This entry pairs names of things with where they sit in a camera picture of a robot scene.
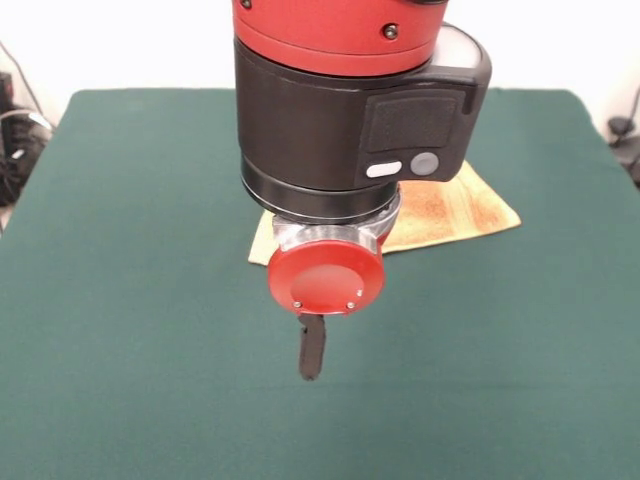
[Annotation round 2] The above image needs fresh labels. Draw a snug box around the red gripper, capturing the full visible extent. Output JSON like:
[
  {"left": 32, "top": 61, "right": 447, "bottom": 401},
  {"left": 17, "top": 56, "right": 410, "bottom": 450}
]
[{"left": 266, "top": 207, "right": 403, "bottom": 382}]

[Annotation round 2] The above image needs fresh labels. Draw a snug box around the tan terry towel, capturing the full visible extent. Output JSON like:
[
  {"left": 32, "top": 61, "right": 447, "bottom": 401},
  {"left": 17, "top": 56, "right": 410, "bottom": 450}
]
[{"left": 248, "top": 159, "right": 523, "bottom": 266}]

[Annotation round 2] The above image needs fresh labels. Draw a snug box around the dark green table cloth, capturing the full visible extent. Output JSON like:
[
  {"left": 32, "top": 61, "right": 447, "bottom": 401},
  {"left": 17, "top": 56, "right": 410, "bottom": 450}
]
[{"left": 0, "top": 87, "right": 640, "bottom": 480}]

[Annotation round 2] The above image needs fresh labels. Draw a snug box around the black equipment pile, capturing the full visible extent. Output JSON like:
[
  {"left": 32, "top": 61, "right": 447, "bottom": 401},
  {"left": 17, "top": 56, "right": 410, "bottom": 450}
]
[{"left": 0, "top": 72, "right": 54, "bottom": 206}]

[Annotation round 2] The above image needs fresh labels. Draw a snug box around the black floor device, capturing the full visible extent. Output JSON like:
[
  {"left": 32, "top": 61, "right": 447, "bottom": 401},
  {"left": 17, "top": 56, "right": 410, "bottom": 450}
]
[{"left": 607, "top": 115, "right": 640, "bottom": 189}]

